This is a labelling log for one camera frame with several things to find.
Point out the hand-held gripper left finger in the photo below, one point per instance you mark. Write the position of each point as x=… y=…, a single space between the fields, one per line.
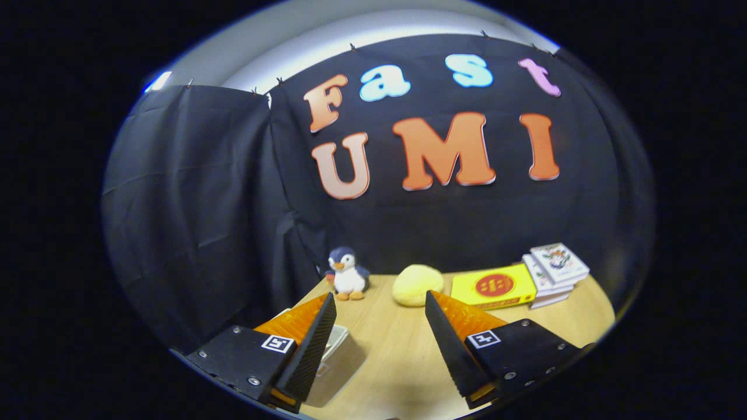
x=309 y=356

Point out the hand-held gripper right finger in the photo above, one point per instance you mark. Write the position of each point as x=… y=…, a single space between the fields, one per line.
x=452 y=350

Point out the cream fabric storage box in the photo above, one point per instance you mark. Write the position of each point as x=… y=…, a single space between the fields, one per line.
x=337 y=341

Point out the yellow box with red circle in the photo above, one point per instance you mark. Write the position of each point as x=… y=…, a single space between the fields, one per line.
x=493 y=286

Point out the yellow plush bun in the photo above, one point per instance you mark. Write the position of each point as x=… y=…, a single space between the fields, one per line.
x=415 y=286

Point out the blue white penguin plush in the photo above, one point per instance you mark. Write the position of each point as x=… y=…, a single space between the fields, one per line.
x=348 y=279

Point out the stack of white books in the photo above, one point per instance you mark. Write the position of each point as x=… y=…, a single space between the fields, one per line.
x=557 y=265

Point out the ceiling light panel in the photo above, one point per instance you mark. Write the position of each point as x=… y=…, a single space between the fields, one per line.
x=159 y=81

